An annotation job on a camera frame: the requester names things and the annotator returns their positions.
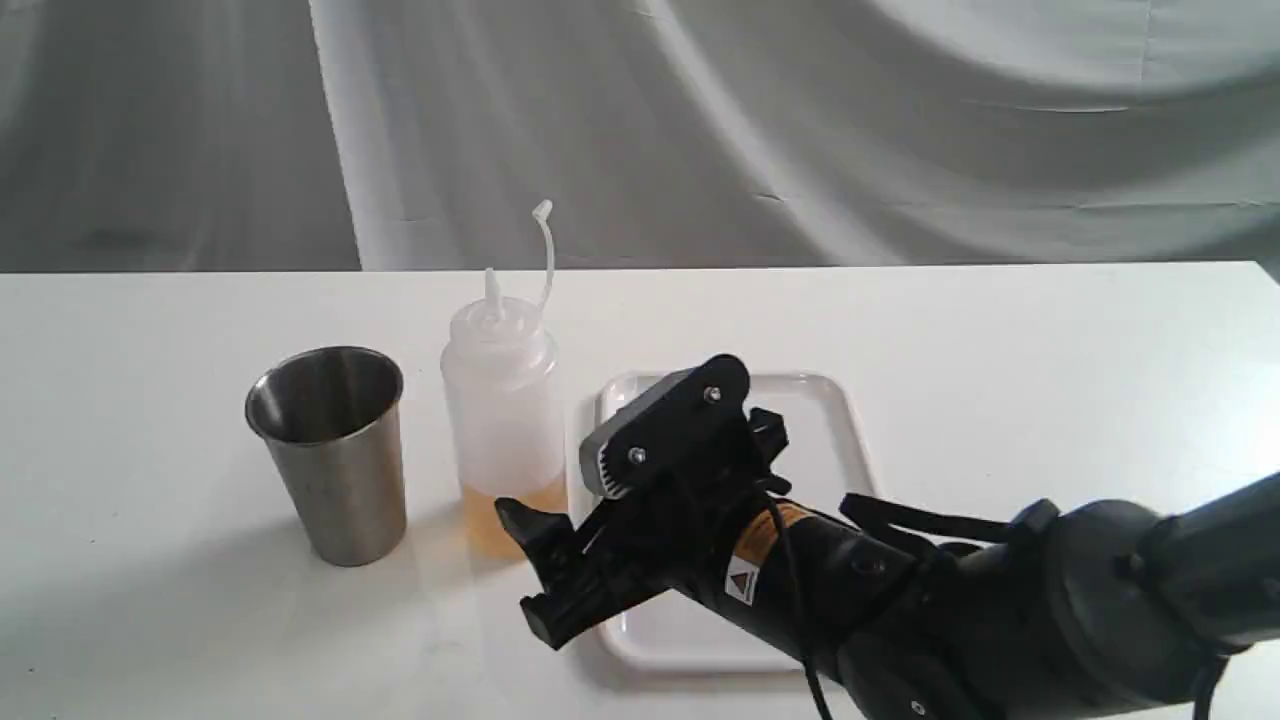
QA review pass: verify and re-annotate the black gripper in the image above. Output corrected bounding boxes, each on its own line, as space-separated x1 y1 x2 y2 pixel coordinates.
494 407 790 650

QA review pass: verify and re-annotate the translucent squeeze bottle amber liquid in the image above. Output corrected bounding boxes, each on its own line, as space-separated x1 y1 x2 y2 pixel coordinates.
440 199 567 561

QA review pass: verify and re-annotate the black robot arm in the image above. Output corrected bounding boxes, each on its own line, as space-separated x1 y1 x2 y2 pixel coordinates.
495 407 1277 719

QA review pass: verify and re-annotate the stainless steel cup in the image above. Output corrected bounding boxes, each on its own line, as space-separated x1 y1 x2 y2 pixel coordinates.
244 345 407 568

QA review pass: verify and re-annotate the white rectangular plastic tray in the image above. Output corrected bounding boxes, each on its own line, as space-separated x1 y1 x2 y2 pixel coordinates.
596 373 879 675

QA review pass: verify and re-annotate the grey fabric backdrop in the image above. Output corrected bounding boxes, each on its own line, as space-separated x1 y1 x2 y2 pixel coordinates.
1 1 1279 275

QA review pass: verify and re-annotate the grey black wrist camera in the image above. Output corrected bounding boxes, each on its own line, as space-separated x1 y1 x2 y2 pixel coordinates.
579 354 751 500

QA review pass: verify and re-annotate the black cable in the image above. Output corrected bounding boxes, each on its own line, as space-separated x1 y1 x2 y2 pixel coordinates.
760 489 1011 720

